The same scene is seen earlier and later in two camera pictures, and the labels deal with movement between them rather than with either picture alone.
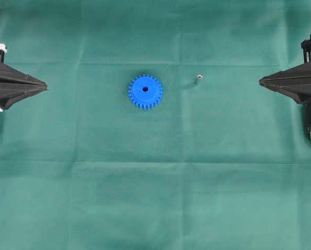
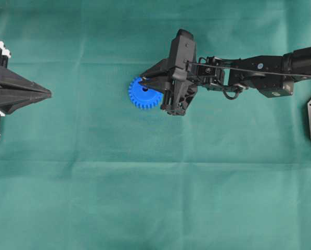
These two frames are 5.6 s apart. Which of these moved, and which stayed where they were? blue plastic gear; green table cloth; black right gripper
Moved: black right gripper
Stayed: blue plastic gear; green table cloth
